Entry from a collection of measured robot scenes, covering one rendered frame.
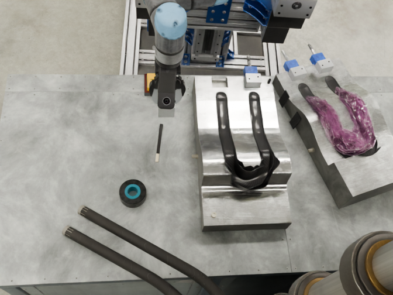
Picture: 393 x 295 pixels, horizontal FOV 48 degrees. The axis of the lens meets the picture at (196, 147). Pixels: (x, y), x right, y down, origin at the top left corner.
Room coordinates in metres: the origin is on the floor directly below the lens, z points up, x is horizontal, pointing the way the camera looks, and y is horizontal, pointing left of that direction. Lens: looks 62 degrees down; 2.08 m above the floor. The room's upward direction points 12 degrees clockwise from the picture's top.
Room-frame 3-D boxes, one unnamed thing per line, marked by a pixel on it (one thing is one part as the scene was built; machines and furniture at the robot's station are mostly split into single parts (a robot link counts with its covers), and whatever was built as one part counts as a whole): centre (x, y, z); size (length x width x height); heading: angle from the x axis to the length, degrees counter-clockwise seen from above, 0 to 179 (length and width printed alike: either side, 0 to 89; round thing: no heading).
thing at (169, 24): (0.74, 0.12, 1.25); 0.09 x 0.08 x 0.11; 29
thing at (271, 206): (0.67, -0.13, 0.87); 0.50 x 0.26 x 0.14; 14
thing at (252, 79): (0.95, -0.12, 0.89); 0.13 x 0.05 x 0.05; 14
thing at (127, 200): (0.46, 0.16, 0.82); 0.08 x 0.08 x 0.04
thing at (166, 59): (0.74, 0.12, 1.17); 0.08 x 0.08 x 0.05
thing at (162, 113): (0.76, 0.13, 0.93); 0.13 x 0.05 x 0.05; 14
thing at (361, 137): (0.84, -0.45, 0.90); 0.26 x 0.18 x 0.08; 31
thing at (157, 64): (0.75, 0.12, 1.09); 0.09 x 0.08 x 0.12; 14
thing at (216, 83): (0.88, -0.03, 0.87); 0.05 x 0.05 x 0.04; 14
